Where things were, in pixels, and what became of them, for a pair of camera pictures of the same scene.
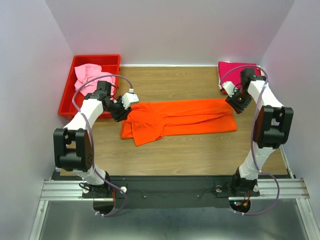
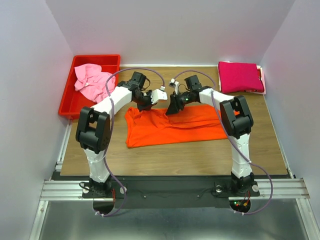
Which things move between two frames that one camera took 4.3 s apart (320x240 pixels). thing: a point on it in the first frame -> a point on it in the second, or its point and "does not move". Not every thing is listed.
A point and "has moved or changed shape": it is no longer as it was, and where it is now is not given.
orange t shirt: [150, 121] has moved or changed shape
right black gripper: [238, 107] -> [173, 107]
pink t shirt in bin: [85, 71] does not move
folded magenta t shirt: [230, 71] does not move
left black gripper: [123, 113] -> [148, 105]
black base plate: [171, 192] does not move
